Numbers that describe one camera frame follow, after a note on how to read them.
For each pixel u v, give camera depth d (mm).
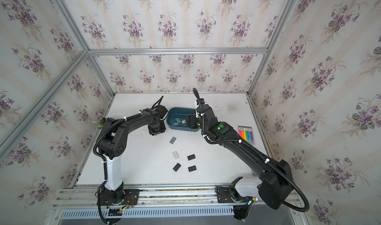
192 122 675
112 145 523
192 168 820
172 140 931
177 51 924
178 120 1021
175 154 879
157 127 837
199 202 724
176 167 827
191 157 861
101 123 888
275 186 391
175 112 1051
